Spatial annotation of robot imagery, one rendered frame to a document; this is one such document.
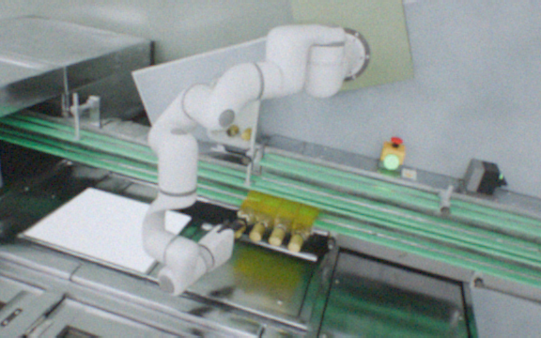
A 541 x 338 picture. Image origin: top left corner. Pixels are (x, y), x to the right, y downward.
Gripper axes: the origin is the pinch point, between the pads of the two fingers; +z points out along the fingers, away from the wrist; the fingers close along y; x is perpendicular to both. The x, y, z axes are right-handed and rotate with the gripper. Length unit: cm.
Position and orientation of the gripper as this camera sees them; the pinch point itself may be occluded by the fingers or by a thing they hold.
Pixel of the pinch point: (235, 232)
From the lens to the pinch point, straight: 130.6
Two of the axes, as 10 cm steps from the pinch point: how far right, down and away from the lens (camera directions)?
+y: 1.6, -8.7, -4.6
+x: -8.5, -3.6, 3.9
